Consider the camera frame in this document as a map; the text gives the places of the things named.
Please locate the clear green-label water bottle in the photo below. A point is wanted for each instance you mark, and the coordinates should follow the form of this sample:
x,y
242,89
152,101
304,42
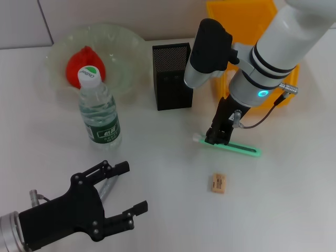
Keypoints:
x,y
101,113

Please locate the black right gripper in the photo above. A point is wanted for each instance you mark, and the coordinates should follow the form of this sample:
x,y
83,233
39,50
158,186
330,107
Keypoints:
x,y
227,115

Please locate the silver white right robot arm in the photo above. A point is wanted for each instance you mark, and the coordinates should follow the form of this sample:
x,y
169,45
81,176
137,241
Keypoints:
x,y
283,47

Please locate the red-orange toy orange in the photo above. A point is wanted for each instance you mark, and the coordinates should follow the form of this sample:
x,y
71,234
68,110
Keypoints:
x,y
76,63

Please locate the yellow plastic bin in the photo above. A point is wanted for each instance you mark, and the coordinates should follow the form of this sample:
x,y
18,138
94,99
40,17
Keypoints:
x,y
241,15

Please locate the pale green glass fruit plate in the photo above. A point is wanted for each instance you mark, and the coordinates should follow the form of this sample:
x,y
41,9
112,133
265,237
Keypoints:
x,y
123,65

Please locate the grey pen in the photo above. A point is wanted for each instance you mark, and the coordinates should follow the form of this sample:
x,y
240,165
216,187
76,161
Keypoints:
x,y
107,187

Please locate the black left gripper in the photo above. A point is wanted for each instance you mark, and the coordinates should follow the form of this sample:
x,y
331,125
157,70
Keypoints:
x,y
64,219

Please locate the beige eraser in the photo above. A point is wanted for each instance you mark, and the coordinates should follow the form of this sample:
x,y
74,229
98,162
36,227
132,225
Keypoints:
x,y
218,183

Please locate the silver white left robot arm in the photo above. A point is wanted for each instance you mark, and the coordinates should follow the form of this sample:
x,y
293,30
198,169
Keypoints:
x,y
10,232

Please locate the right wrist camera housing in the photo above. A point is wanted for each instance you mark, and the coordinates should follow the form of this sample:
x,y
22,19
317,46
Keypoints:
x,y
210,52

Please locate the black mesh pen holder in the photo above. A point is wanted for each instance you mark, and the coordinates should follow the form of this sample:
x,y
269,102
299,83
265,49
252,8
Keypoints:
x,y
170,97

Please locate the green utility knife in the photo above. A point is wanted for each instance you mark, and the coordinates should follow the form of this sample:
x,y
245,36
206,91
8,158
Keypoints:
x,y
241,149

